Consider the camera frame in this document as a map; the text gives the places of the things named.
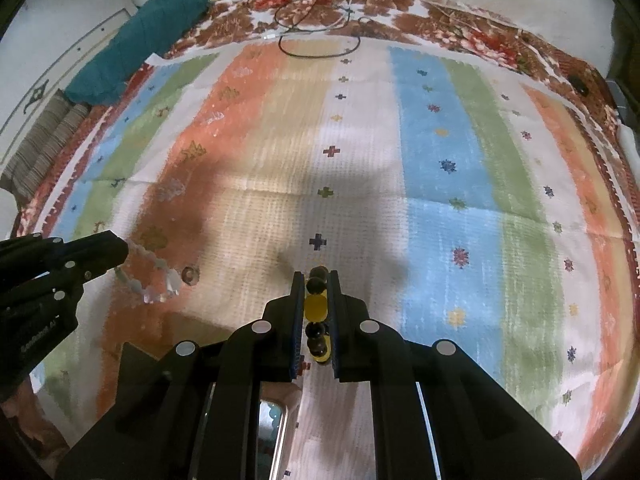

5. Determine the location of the teal pillow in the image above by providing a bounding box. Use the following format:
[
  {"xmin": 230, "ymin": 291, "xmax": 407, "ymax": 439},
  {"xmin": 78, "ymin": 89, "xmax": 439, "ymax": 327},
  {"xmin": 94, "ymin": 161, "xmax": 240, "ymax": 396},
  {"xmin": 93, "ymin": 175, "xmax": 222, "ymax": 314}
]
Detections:
[{"xmin": 65, "ymin": 0, "xmax": 227, "ymax": 106}]

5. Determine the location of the looped black cable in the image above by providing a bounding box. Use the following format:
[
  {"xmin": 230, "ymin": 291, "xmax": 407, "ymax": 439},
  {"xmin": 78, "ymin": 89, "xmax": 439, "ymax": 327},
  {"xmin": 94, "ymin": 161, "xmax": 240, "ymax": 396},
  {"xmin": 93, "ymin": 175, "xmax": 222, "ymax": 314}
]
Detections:
[{"xmin": 272, "ymin": 0, "xmax": 362, "ymax": 58}]

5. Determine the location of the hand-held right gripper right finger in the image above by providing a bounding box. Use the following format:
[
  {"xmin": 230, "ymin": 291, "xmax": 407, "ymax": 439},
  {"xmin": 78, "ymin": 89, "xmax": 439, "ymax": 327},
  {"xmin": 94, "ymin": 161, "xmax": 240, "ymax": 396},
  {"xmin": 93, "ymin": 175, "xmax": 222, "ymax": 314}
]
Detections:
[{"xmin": 327, "ymin": 270, "xmax": 583, "ymax": 480}]

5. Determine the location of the white headboard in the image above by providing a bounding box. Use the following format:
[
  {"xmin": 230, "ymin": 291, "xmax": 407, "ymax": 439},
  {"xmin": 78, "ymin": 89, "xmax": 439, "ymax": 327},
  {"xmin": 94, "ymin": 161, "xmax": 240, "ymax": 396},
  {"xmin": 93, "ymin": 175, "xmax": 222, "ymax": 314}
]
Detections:
[{"xmin": 0, "ymin": 2, "xmax": 141, "ymax": 171}]

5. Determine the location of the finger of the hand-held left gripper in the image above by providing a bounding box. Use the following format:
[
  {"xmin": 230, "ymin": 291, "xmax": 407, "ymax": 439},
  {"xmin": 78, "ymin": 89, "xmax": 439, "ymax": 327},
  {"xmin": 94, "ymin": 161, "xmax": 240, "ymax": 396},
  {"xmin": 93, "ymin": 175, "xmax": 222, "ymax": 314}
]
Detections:
[
  {"xmin": 0, "ymin": 231, "xmax": 127, "ymax": 267},
  {"xmin": 0, "ymin": 252, "xmax": 127, "ymax": 312}
]

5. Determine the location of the white charging cable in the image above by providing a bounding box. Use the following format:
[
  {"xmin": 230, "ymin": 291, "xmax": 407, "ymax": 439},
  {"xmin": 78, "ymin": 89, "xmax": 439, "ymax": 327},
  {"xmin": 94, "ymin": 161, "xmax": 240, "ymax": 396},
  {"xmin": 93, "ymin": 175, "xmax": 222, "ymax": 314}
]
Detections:
[{"xmin": 262, "ymin": 0, "xmax": 356, "ymax": 41}]

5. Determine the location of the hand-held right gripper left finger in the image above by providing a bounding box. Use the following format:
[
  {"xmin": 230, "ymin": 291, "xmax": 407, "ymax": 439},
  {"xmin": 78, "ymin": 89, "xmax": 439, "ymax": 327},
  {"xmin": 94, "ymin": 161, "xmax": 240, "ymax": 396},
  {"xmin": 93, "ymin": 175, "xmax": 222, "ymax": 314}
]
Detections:
[{"xmin": 55, "ymin": 271, "xmax": 307, "ymax": 480}]

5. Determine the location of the brown striped cushion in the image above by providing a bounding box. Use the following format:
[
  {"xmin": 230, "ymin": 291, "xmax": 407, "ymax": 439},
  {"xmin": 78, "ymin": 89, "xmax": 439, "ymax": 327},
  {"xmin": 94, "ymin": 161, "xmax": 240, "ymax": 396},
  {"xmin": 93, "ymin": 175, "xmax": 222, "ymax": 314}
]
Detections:
[{"xmin": 0, "ymin": 89, "xmax": 93, "ymax": 196}]

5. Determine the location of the white translucent bead bracelet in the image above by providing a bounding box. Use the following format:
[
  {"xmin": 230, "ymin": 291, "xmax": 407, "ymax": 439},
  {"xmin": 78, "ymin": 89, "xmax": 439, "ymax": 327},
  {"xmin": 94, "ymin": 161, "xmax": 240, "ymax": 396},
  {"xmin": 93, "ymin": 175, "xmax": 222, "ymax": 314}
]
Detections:
[{"xmin": 114, "ymin": 240, "xmax": 182, "ymax": 305}]

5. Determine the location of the metal tin box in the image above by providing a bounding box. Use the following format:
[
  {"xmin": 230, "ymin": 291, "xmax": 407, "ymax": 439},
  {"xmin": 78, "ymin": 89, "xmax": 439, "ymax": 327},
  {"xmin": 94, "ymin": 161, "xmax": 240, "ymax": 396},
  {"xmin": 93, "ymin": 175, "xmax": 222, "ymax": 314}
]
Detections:
[{"xmin": 190, "ymin": 382, "xmax": 303, "ymax": 480}]

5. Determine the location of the striped pastel mat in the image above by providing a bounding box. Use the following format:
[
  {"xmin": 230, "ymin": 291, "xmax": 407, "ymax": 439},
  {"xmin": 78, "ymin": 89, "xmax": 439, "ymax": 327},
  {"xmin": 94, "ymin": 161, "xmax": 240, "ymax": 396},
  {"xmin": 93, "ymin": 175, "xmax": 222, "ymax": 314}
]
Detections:
[{"xmin": 15, "ymin": 35, "xmax": 640, "ymax": 480}]

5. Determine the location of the multicolour bead bracelet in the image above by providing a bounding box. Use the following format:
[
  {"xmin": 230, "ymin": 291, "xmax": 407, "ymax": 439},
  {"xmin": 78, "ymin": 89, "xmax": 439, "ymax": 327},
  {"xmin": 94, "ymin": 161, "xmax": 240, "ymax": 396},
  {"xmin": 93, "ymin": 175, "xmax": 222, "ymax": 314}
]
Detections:
[{"xmin": 304, "ymin": 266, "xmax": 332, "ymax": 363}]

